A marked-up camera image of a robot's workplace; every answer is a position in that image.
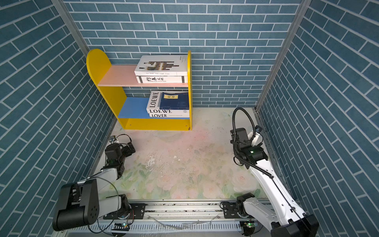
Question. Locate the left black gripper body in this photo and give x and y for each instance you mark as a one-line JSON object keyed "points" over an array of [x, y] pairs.
{"points": [[126, 151]]}

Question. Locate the white LOVER book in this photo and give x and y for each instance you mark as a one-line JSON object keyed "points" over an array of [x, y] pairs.
{"points": [[161, 115]]}

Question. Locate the white LOEWE book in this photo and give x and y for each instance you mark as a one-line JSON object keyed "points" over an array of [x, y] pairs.
{"points": [[154, 102]]}

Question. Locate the navy blue book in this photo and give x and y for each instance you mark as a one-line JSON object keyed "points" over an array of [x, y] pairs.
{"points": [[174, 101]]}

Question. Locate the Heritage Cultural book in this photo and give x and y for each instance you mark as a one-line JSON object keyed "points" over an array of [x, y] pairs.
{"points": [[162, 79]]}

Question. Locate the white brown-pattern book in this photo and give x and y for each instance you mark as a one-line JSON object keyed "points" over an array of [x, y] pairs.
{"points": [[162, 65]]}

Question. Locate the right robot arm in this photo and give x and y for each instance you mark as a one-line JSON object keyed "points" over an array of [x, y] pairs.
{"points": [[287, 218]]}

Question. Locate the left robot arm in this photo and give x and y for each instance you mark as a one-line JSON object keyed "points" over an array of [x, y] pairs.
{"points": [[79, 204]]}

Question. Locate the yellow pink blue bookshelf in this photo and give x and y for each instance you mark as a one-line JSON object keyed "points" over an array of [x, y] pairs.
{"points": [[128, 99]]}

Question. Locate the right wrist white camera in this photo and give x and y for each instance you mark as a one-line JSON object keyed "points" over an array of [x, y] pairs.
{"points": [[255, 136]]}

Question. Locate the wrist white camera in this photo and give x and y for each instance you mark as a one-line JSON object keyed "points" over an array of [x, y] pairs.
{"points": [[113, 139], [255, 136]]}

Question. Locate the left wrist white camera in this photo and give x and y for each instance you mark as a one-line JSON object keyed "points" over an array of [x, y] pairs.
{"points": [[113, 139]]}

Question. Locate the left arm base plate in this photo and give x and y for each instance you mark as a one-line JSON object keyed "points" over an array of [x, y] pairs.
{"points": [[135, 211]]}

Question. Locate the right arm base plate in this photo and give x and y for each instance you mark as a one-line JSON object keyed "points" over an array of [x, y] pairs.
{"points": [[233, 210]]}

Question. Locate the aluminium front rail frame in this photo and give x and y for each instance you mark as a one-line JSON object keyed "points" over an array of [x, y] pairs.
{"points": [[175, 217]]}

